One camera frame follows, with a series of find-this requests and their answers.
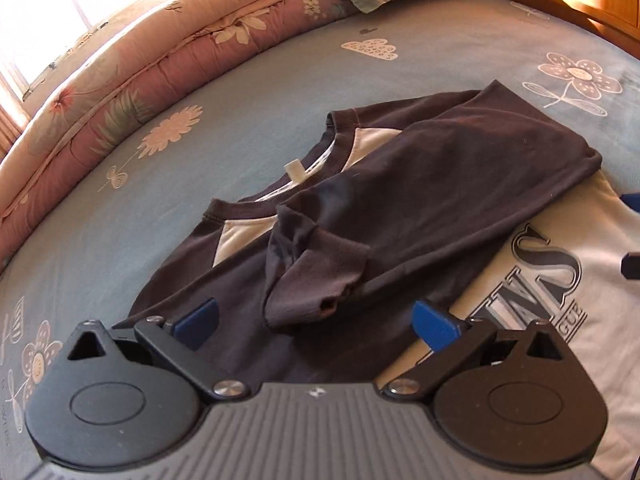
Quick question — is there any white and navy raglan sweatshirt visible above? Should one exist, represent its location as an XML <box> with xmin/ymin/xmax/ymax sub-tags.
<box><xmin>127</xmin><ymin>79</ymin><xmax>640</xmax><ymax>480</ymax></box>

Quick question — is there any bed with blue floral sheet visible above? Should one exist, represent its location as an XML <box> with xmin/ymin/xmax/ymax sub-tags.
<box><xmin>0</xmin><ymin>0</ymin><xmax>640</xmax><ymax>480</ymax></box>

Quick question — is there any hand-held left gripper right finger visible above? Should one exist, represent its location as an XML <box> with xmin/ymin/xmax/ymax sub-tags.
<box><xmin>381</xmin><ymin>298</ymin><xmax>568</xmax><ymax>403</ymax></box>

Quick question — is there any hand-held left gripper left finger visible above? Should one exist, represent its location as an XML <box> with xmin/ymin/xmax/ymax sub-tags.
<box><xmin>67</xmin><ymin>297</ymin><xmax>249</xmax><ymax>403</ymax></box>

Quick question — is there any pink floral folded quilt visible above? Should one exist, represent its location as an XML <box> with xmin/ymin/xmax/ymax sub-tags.
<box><xmin>0</xmin><ymin>0</ymin><xmax>361</xmax><ymax>221</ymax></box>

